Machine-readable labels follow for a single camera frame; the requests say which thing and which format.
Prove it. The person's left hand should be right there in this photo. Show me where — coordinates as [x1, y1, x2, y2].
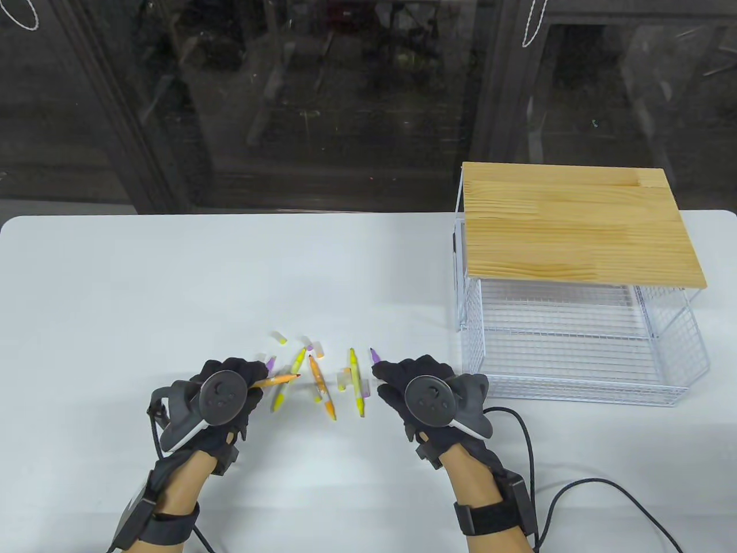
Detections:
[147, 357, 268, 476]

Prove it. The person's right hand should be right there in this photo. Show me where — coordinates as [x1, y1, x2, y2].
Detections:
[371, 355, 502, 470]

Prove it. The yellow double-ended highlighter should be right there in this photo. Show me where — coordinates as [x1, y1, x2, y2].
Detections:
[272, 347, 307, 413]
[348, 347, 367, 419]

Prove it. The group of clear highlighter caps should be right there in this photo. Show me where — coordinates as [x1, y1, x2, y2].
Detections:
[253, 331, 372, 404]

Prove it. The white wire basket drawer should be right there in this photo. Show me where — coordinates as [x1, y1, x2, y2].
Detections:
[461, 281, 710, 407]

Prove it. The person's right forearm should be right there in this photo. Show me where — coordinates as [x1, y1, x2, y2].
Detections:
[443, 446, 539, 553]

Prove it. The person's left forearm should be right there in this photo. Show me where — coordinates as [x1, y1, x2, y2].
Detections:
[112, 452, 211, 553]

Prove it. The black right hand controller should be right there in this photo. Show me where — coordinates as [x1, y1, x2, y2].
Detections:
[404, 373, 493, 443]

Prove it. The black hand controller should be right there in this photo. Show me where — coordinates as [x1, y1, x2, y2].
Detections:
[151, 372, 249, 453]
[404, 373, 493, 443]

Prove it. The black left hand controller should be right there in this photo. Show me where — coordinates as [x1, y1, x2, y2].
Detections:
[151, 372, 249, 453]

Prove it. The black right wrist sensor box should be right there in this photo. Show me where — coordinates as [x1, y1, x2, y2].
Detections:
[507, 475, 540, 542]

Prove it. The black wrist sensor box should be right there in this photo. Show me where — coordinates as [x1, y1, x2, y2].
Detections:
[507, 475, 540, 542]
[109, 484, 156, 551]

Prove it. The black left wrist sensor box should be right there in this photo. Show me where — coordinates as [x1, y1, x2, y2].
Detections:
[109, 484, 156, 551]

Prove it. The dark window mullion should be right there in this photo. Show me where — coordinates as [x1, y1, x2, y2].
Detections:
[469, 0, 553, 165]
[55, 0, 185, 215]

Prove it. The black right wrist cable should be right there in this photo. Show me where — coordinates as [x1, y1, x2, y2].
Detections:
[483, 407, 685, 553]

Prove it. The black right wrist strap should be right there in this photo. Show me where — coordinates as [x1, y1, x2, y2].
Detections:
[454, 501, 527, 537]

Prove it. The black wrist strap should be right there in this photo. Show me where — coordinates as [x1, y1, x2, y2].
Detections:
[454, 501, 527, 537]
[138, 501, 200, 545]

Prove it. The black left wrist strap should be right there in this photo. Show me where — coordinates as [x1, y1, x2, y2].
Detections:
[138, 501, 200, 545]

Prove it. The wooden-topped white wire rack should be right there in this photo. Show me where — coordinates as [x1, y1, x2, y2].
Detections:
[453, 162, 708, 334]

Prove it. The white blind cord loop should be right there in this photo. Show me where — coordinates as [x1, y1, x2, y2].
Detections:
[0, 0, 40, 32]
[522, 0, 552, 48]

